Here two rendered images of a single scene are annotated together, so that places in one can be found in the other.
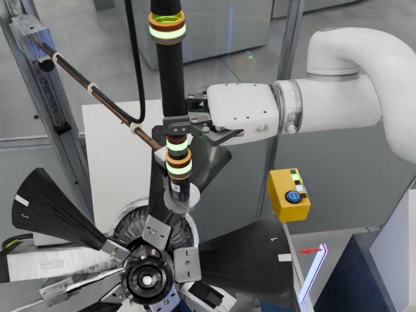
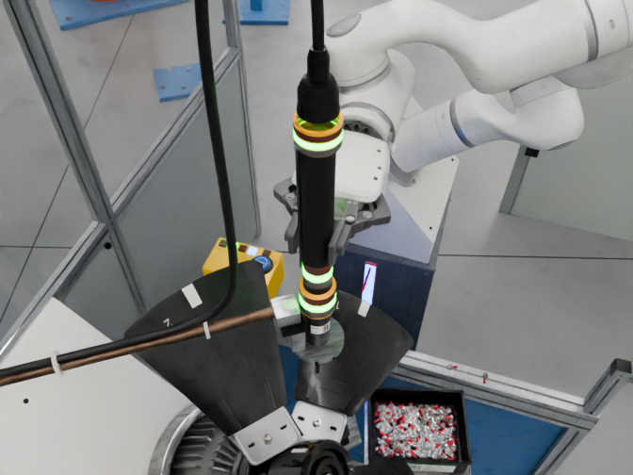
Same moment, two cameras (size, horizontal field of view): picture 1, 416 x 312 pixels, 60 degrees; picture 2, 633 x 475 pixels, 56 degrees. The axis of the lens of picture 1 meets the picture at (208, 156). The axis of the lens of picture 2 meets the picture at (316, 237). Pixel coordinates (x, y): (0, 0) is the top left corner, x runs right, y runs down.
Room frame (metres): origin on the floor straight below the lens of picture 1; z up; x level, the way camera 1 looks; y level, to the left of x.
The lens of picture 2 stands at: (0.25, 0.43, 2.14)
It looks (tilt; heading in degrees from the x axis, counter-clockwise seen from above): 49 degrees down; 295
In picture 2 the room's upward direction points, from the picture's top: straight up
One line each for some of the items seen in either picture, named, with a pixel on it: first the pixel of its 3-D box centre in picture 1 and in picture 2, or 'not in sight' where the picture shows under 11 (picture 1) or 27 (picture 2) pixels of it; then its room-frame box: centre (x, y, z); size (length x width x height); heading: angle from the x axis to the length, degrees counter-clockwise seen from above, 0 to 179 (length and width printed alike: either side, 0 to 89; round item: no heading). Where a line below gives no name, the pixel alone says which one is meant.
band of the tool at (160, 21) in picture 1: (167, 27); (317, 131); (0.43, 0.05, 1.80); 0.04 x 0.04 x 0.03
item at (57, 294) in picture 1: (57, 294); not in sight; (0.39, 0.39, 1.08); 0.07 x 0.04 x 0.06; 107
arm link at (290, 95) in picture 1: (283, 108); (361, 139); (0.45, -0.12, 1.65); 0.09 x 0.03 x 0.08; 7
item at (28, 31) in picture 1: (32, 37); not in sight; (0.89, 0.47, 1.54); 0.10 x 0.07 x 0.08; 42
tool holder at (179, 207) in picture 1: (177, 179); (310, 322); (0.43, 0.06, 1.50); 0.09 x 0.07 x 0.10; 42
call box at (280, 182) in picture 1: (286, 195); (244, 273); (0.76, -0.27, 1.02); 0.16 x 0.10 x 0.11; 7
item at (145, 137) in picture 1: (92, 90); (54, 367); (0.65, 0.25, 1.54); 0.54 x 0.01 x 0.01; 42
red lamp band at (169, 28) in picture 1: (167, 21); (317, 123); (0.43, 0.05, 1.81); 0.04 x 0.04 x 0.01
